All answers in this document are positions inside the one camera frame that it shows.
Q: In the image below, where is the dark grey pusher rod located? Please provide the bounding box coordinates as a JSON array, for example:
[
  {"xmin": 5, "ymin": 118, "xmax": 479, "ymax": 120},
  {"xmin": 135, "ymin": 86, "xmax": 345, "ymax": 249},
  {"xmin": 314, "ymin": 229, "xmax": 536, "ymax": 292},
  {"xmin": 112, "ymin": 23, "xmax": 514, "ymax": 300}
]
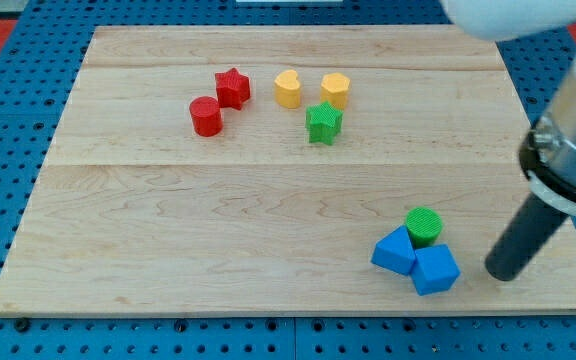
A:
[{"xmin": 484, "ymin": 194, "xmax": 568, "ymax": 281}]

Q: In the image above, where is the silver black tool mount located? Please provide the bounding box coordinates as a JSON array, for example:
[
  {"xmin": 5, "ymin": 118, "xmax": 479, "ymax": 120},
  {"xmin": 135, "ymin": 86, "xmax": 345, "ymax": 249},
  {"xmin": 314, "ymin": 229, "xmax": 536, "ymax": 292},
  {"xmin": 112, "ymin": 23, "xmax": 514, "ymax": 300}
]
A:
[{"xmin": 519, "ymin": 72, "xmax": 576, "ymax": 217}]

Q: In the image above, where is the blue cube block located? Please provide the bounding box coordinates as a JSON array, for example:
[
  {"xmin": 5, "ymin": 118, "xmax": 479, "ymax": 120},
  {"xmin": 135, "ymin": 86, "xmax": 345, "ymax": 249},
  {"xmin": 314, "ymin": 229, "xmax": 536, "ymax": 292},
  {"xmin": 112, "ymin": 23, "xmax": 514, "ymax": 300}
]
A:
[{"xmin": 410, "ymin": 244, "xmax": 461, "ymax": 296}]

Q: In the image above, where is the blue triangle block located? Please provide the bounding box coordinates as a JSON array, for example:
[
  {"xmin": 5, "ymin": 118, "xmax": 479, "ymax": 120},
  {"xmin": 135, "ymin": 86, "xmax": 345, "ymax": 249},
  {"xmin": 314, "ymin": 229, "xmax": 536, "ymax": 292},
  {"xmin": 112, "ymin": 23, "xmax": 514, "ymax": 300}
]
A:
[{"xmin": 371, "ymin": 225, "xmax": 416, "ymax": 275}]

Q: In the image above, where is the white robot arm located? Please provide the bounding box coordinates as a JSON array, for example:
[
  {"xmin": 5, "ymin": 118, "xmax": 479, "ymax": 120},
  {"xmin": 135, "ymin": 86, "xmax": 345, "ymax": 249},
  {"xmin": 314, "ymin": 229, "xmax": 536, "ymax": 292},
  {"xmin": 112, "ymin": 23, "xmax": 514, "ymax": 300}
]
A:
[{"xmin": 441, "ymin": 0, "xmax": 576, "ymax": 281}]

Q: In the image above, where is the green cylinder block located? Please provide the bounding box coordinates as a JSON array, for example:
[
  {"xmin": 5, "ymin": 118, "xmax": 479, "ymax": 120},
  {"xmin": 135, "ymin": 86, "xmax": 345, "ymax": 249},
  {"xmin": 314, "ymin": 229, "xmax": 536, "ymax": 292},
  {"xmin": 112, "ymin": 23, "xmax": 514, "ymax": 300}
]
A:
[{"xmin": 404, "ymin": 207, "xmax": 443, "ymax": 248}]

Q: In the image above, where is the green star block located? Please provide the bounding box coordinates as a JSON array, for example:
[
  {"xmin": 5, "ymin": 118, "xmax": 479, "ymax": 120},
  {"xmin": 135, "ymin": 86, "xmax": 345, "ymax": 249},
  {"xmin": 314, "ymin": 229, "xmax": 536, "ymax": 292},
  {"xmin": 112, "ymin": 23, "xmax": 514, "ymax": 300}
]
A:
[{"xmin": 305, "ymin": 101, "xmax": 344, "ymax": 146}]

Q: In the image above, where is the yellow pentagon block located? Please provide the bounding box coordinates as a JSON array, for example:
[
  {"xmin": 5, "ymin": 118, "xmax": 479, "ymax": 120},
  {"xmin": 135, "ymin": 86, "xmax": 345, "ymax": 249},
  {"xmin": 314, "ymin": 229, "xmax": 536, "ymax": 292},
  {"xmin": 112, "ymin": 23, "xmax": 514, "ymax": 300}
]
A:
[{"xmin": 320, "ymin": 73, "xmax": 351, "ymax": 110}]

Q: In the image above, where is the yellow heart block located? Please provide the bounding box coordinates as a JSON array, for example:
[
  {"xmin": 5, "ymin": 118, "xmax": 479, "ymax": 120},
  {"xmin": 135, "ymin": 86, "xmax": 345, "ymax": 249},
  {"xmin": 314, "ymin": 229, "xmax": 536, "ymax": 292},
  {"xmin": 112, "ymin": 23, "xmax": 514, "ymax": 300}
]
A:
[{"xmin": 274, "ymin": 69, "xmax": 301, "ymax": 109}]

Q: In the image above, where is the red star block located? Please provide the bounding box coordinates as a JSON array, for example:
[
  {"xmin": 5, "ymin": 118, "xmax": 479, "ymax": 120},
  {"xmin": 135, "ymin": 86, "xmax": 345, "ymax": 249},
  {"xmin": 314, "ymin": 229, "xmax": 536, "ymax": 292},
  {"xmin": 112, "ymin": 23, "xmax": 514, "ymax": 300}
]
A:
[{"xmin": 215, "ymin": 68, "xmax": 251, "ymax": 110}]

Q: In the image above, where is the red cylinder block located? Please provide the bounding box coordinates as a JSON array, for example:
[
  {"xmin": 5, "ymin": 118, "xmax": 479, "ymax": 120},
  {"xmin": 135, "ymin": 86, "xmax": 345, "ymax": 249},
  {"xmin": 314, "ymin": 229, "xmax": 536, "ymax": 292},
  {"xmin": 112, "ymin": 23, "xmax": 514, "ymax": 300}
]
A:
[{"xmin": 189, "ymin": 96, "xmax": 223, "ymax": 137}]

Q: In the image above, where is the wooden board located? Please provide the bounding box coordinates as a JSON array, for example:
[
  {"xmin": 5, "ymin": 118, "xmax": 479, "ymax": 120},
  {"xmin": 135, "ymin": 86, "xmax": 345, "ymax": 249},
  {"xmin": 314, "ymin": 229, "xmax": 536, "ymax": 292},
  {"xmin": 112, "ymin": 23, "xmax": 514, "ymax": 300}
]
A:
[{"xmin": 0, "ymin": 25, "xmax": 576, "ymax": 318}]

